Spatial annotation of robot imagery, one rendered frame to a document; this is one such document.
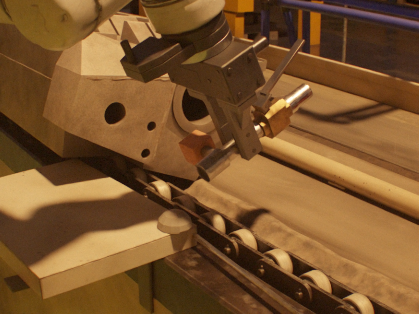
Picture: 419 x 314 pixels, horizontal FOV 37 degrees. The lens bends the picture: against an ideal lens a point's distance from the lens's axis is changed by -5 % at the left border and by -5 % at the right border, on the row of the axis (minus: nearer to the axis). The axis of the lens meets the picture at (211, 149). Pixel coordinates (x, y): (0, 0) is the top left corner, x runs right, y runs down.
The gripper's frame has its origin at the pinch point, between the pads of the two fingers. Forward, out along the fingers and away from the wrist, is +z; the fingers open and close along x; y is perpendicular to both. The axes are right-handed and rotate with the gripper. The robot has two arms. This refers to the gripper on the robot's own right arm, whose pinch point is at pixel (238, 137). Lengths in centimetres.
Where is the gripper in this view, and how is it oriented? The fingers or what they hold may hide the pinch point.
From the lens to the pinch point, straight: 80.8
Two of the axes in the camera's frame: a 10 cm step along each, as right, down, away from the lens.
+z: 3.4, 7.7, 5.4
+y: 7.4, -5.7, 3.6
